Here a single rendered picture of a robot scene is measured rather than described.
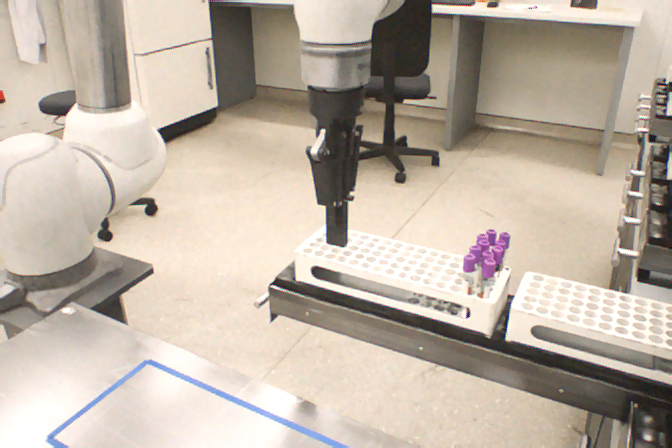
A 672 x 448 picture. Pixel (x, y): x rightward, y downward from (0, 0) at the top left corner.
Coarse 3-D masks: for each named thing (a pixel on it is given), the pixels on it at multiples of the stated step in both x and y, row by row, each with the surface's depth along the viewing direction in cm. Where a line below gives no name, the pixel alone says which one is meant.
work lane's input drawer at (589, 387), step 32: (288, 288) 86; (320, 288) 84; (320, 320) 85; (352, 320) 82; (384, 320) 79; (416, 320) 78; (416, 352) 79; (448, 352) 76; (480, 352) 74; (512, 352) 73; (544, 352) 71; (512, 384) 74; (544, 384) 71; (576, 384) 69; (608, 384) 68; (640, 384) 67; (608, 416) 69
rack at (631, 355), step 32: (544, 288) 76; (576, 288) 76; (512, 320) 72; (544, 320) 70; (576, 320) 70; (608, 320) 70; (640, 320) 70; (576, 352) 70; (608, 352) 72; (640, 352) 72
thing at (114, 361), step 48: (48, 336) 73; (96, 336) 73; (144, 336) 73; (0, 384) 65; (48, 384) 65; (96, 384) 65; (144, 384) 65; (192, 384) 66; (240, 384) 66; (0, 432) 59; (48, 432) 59; (96, 432) 59; (144, 432) 59; (192, 432) 59; (240, 432) 59; (288, 432) 59; (336, 432) 59; (384, 432) 59
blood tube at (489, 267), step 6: (486, 264) 70; (492, 264) 70; (486, 270) 71; (492, 270) 71; (486, 276) 71; (492, 276) 71; (486, 282) 72; (486, 288) 72; (480, 294) 73; (486, 294) 73
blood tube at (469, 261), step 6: (468, 258) 72; (474, 258) 72; (468, 264) 72; (474, 264) 72; (462, 270) 73; (468, 270) 72; (474, 270) 72; (468, 276) 73; (468, 282) 73; (462, 288) 74; (468, 288) 73; (468, 294) 74; (462, 306) 75; (462, 312) 75; (468, 312) 75
